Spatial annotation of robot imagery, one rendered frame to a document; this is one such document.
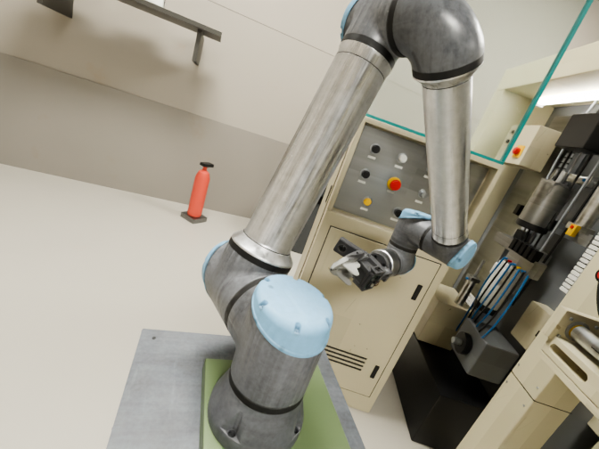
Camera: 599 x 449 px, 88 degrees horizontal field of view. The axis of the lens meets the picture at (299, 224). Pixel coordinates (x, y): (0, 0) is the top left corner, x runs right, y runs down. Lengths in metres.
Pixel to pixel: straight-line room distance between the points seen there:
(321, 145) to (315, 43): 2.80
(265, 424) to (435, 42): 0.69
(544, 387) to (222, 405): 1.02
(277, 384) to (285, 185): 0.35
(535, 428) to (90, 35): 3.62
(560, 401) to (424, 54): 1.14
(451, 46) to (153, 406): 0.83
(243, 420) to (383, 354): 1.02
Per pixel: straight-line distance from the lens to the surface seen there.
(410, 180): 1.29
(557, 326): 1.17
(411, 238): 0.98
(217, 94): 3.22
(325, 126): 0.62
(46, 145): 3.57
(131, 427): 0.73
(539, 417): 1.41
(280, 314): 0.51
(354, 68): 0.65
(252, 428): 0.63
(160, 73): 3.25
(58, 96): 3.46
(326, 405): 0.80
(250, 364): 0.57
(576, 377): 1.13
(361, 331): 1.47
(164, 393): 0.77
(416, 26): 0.62
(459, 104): 0.66
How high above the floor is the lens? 1.19
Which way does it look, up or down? 18 degrees down
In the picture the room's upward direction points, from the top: 20 degrees clockwise
